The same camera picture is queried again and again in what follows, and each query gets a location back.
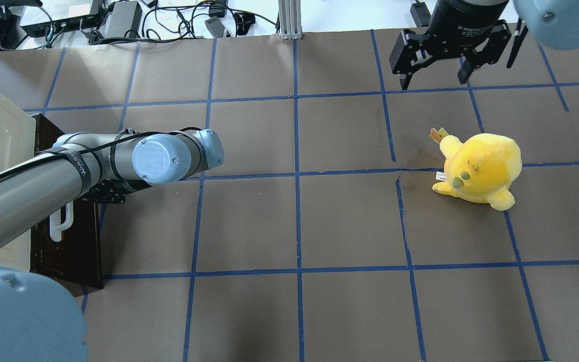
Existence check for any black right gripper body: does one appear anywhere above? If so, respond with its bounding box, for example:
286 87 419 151
389 1 512 71

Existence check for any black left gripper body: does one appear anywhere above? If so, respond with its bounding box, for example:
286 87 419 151
82 179 152 204

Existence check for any dark wooden drawer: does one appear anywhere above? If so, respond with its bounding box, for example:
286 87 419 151
29 113 104 290

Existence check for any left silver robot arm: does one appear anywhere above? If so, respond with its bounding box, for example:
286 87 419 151
0 127 225 361

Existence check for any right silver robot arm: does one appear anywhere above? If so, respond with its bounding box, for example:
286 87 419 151
389 1 579 90

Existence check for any yellow plush dinosaur toy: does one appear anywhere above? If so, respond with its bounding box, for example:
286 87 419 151
429 128 522 211

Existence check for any black power adapter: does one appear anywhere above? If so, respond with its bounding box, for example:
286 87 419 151
103 1 142 39

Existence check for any black electronics box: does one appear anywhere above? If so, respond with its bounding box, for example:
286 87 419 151
19 1 106 38

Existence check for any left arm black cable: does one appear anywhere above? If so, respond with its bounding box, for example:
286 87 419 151
0 127 205 198

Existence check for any aluminium frame post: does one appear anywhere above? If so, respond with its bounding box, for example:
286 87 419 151
277 0 304 40

